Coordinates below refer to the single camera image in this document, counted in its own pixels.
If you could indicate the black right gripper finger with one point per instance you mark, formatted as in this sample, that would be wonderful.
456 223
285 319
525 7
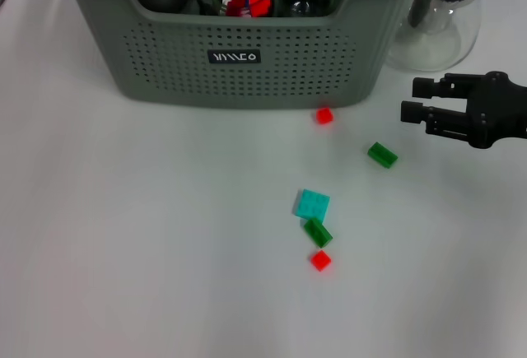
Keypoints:
411 112
422 87

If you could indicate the white long brick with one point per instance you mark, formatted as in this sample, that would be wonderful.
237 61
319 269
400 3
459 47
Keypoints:
246 14

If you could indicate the red sloped brick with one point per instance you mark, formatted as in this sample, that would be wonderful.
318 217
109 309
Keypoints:
261 6

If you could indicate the grey-green perforated storage bin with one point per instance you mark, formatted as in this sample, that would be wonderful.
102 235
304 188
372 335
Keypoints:
288 66

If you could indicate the teal square plate brick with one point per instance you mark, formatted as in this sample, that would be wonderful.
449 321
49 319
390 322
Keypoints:
313 203

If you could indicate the green brick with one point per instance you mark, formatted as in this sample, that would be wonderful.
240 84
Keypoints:
318 232
383 154

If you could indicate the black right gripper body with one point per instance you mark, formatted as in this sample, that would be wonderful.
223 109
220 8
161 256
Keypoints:
506 111

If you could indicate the glass carafe black lid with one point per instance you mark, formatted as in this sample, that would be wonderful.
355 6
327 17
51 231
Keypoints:
440 33

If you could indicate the small red brick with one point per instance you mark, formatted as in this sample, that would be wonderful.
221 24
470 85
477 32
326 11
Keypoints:
320 260
324 115

